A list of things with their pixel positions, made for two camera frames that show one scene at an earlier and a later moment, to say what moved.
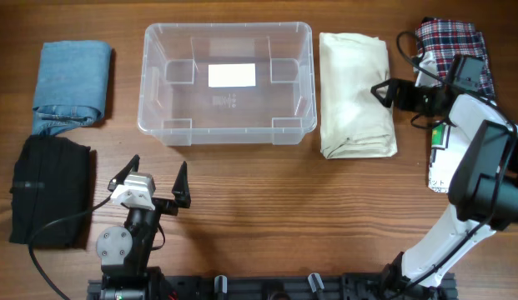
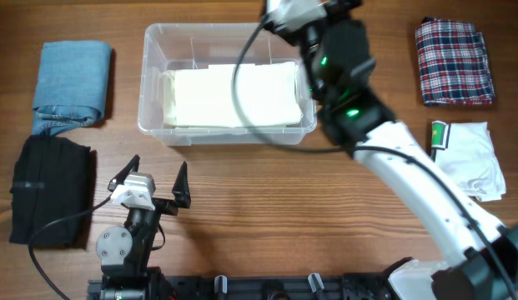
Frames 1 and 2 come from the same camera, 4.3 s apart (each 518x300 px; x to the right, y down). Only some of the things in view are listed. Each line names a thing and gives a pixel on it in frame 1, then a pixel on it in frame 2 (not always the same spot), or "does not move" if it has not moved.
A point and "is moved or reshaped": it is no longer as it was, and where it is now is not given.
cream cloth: (354, 123) is moved or reshaped
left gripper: (180, 191) does not move
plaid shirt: (446, 38) does not move
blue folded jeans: (72, 84) does not move
